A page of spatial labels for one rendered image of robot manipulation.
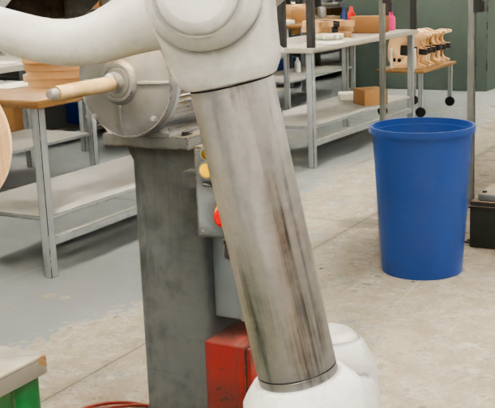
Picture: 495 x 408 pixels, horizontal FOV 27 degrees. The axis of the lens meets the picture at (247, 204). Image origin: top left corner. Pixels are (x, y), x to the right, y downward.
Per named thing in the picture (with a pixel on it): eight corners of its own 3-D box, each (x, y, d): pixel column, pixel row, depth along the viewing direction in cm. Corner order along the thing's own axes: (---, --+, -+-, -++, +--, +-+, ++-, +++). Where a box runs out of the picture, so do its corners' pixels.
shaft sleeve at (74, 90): (117, 78, 218) (115, 92, 219) (104, 74, 220) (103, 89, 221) (61, 87, 203) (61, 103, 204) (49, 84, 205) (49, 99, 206)
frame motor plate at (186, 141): (186, 122, 269) (185, 108, 268) (266, 126, 257) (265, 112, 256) (103, 145, 238) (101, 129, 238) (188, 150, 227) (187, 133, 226)
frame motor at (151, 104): (175, 113, 265) (169, 13, 259) (266, 117, 252) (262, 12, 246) (74, 138, 231) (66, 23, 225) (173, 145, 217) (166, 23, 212)
